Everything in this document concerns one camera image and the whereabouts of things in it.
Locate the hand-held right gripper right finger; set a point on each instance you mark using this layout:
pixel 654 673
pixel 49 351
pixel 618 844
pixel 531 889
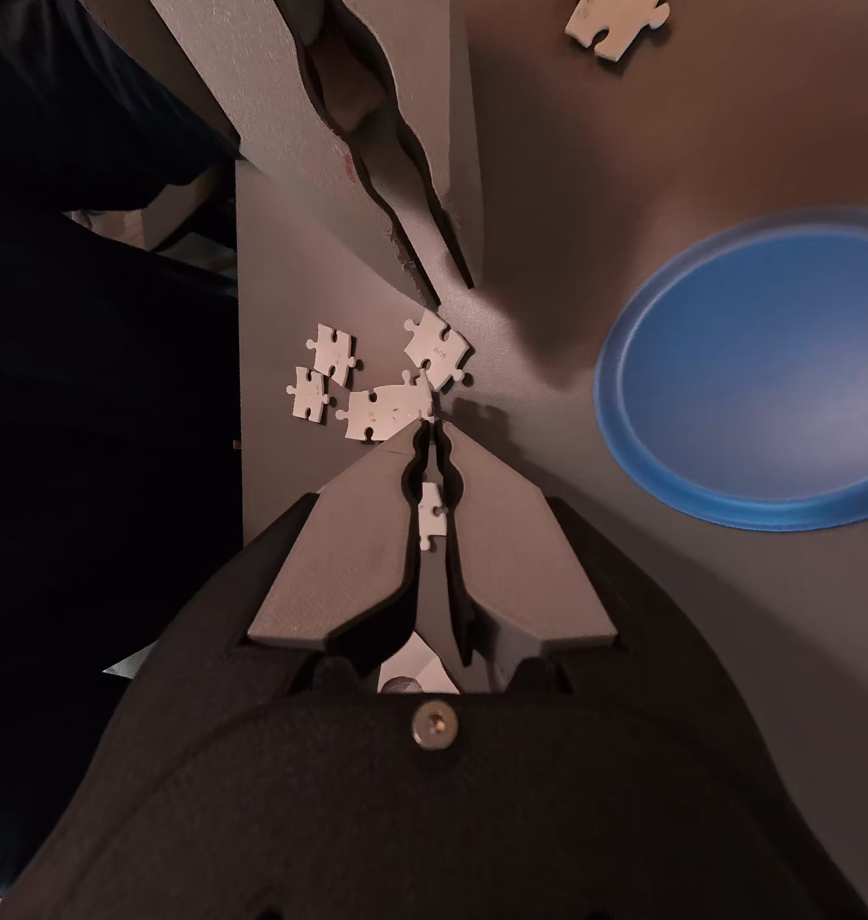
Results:
pixel 527 560

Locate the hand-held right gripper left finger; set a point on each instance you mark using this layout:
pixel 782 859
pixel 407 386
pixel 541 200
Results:
pixel 348 560

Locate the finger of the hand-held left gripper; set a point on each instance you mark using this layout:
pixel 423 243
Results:
pixel 434 86
pixel 261 100

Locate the joined white puzzle pieces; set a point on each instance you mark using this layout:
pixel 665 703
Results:
pixel 384 413

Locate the white puzzle piece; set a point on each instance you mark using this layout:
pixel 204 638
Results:
pixel 613 29
pixel 333 352
pixel 310 395
pixel 432 514
pixel 437 348

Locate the paper instruction leaflet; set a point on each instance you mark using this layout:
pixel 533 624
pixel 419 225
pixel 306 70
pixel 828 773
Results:
pixel 423 665

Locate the blue plastic bowl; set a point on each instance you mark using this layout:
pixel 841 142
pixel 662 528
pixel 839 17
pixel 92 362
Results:
pixel 750 374

